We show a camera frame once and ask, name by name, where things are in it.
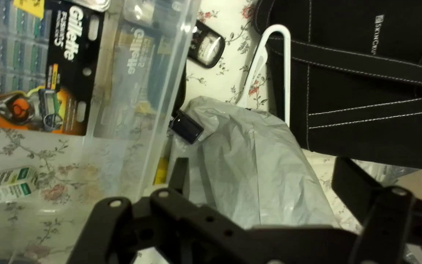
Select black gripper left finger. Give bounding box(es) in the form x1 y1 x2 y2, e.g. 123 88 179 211
69 155 252 264

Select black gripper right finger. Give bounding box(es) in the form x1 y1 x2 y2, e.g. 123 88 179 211
331 155 422 264

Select clear plastic storage box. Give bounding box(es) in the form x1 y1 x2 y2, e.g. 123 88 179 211
0 0 204 264

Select grey plastic bag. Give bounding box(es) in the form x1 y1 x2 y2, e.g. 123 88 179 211
168 95 340 232

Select green white label strip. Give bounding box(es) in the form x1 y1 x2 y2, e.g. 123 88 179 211
0 164 39 210

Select black bag with white stitching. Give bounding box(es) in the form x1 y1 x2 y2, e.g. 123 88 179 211
250 0 422 172

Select small black glossy device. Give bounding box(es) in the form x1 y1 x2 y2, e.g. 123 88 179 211
186 18 227 70

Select white wire hanger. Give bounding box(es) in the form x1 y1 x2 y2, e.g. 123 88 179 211
236 23 293 128

